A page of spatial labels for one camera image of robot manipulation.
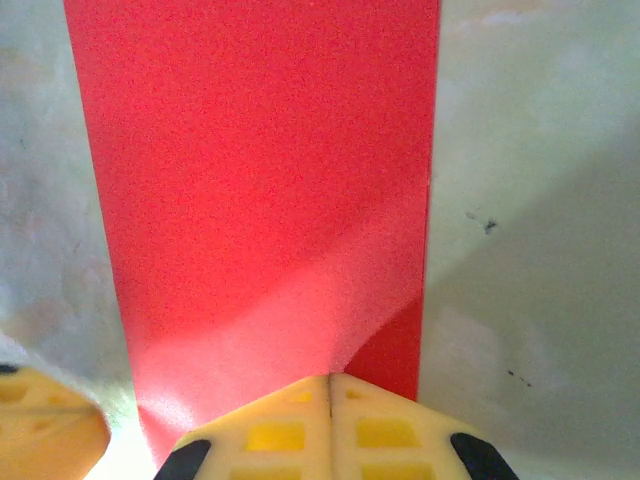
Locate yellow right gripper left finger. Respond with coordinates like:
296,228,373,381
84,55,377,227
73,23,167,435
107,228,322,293
154,374,332,480

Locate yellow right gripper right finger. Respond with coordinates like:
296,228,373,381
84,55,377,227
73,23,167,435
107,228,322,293
329,373,521,480

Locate red paper sheet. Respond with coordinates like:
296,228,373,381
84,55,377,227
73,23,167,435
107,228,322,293
63,0,441,466

